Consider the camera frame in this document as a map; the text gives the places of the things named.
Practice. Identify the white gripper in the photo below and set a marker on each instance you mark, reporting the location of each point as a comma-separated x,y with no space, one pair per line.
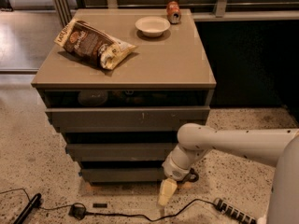
175,171

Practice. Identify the grey drawer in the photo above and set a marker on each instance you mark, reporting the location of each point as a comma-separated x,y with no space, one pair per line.
120,152
128,119
122,175

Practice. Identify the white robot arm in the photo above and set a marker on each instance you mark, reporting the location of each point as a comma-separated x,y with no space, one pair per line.
278,148

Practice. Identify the grey bottom drawer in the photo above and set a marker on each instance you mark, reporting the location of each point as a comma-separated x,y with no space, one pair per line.
122,175

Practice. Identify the grey drawer cabinet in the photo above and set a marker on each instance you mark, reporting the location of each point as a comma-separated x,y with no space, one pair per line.
168,71

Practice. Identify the grey top drawer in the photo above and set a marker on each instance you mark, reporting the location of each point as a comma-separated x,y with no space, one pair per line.
128,119

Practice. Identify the grey round object in drawer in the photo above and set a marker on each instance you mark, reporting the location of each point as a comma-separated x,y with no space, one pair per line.
92,97

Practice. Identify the black power strip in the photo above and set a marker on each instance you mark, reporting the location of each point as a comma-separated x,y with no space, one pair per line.
234,213

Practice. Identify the small black floor plate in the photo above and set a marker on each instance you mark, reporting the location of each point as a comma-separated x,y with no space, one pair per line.
99,205

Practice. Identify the black power adapter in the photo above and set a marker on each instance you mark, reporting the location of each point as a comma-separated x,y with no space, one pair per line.
77,210

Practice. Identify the black rod on floor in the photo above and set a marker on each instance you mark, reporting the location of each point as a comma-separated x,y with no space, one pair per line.
35,202

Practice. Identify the white paper bowl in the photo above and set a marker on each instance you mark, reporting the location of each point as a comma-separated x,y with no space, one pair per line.
152,26

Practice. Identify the brown chip bag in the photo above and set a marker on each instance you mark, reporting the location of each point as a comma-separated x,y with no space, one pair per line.
93,46

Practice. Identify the orange soda can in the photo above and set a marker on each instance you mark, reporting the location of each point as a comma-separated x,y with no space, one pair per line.
173,12

